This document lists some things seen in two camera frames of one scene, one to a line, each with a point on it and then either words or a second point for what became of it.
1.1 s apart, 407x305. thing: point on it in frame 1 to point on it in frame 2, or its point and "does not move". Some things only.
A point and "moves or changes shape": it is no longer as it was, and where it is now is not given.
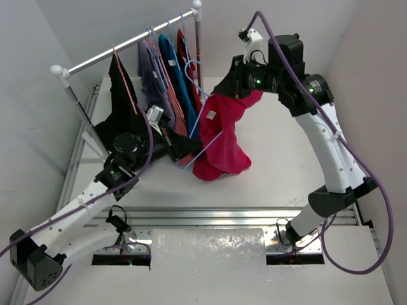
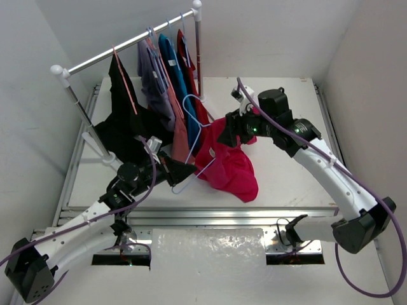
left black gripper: x=172 y=147 to x=168 y=171
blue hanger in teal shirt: x=172 y=44 does not move
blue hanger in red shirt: x=184 y=40 does not move
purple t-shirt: x=154 y=84 does not move
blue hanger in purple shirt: x=156 y=54 does not move
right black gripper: x=234 y=84 to x=235 y=128
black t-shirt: x=126 y=115 does not move
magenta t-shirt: x=222 y=150 moves or changes shape
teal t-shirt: x=181 y=85 does not move
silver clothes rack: x=64 y=74 does not move
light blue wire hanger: x=207 y=96 to x=200 y=125
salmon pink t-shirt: x=179 y=131 does not move
